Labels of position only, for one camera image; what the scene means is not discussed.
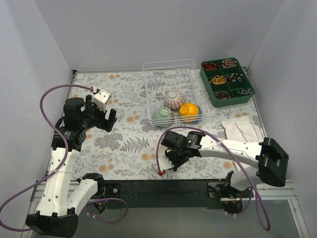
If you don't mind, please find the yellow bowl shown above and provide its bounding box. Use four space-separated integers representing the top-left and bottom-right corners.
179 103 201 124

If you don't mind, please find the mint green bowl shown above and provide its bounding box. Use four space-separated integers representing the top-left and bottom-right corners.
152 107 174 128

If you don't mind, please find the dark blue bowl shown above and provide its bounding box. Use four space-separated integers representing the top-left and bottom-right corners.
191 107 202 124

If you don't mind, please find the red patterned bowl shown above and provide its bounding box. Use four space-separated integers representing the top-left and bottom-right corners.
164 90 185 111

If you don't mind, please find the white wire dish rack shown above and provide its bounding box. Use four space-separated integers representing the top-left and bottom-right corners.
142 59 208 128

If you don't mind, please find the green compartment tray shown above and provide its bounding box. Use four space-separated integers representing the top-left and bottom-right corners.
200 58 255 108

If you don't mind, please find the cream white bowl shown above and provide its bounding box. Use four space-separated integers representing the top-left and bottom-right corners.
158 145 170 157

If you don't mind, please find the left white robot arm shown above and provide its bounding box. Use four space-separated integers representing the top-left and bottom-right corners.
26 92 117 238

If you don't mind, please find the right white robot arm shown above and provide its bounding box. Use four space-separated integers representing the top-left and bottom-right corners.
157 130 289 197

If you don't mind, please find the floral table mat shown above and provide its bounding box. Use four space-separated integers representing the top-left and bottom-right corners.
72 71 263 180

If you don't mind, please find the white cloth towel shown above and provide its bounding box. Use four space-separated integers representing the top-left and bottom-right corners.
221 116 264 142

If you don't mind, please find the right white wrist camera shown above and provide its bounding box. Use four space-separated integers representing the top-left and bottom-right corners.
151 154 174 175

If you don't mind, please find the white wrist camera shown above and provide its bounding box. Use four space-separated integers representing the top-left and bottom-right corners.
91 87 111 113
151 154 174 175

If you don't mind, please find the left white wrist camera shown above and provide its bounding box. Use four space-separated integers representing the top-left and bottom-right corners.
91 87 111 113

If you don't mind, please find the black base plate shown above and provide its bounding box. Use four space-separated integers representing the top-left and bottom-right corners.
92 179 228 209

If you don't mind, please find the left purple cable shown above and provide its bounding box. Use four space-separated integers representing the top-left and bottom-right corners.
0 84 129 232

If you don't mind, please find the aluminium frame rail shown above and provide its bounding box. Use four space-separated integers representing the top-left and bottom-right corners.
30 180 298 202

